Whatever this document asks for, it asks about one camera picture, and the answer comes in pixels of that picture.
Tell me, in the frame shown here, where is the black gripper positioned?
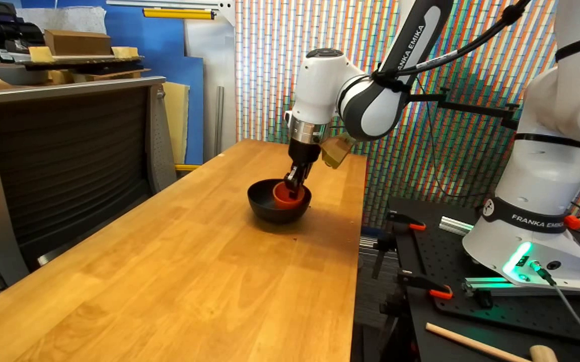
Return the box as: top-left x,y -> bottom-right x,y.
281,136 -> 323,197

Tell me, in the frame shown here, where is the orange plastic cup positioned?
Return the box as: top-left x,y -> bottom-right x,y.
270,178 -> 310,208

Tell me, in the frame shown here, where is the black bowl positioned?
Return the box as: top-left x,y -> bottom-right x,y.
245,178 -> 313,228

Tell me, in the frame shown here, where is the grey metal pole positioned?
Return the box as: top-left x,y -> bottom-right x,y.
214,85 -> 228,157

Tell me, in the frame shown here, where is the beige foam board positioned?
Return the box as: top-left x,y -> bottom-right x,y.
161,81 -> 191,168

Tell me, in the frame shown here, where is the blue panel board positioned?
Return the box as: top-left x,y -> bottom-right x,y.
16,0 -> 208,168

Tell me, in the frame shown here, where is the yellow bar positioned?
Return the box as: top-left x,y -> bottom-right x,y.
141,6 -> 216,23

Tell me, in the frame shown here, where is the grey mesh office chair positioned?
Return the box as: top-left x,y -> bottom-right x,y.
0,74 -> 178,292

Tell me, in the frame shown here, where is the wooden mallet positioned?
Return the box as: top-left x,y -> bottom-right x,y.
422,320 -> 560,362

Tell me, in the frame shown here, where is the brown cardboard box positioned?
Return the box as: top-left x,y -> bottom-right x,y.
42,28 -> 115,59

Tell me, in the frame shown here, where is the yellowish wrist camera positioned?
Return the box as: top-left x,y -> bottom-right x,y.
319,135 -> 355,171

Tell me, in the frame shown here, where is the orange handled black clamp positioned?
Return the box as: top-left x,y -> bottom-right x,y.
394,268 -> 457,303
384,209 -> 428,237

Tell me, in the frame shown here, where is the aluminium rail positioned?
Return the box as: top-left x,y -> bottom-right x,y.
436,214 -> 476,237

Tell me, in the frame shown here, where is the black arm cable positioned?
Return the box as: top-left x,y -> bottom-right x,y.
371,0 -> 533,86

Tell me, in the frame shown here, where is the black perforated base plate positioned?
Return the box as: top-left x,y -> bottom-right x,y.
387,197 -> 580,362

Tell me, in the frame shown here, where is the grey cable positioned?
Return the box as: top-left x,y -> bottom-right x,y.
535,263 -> 580,358

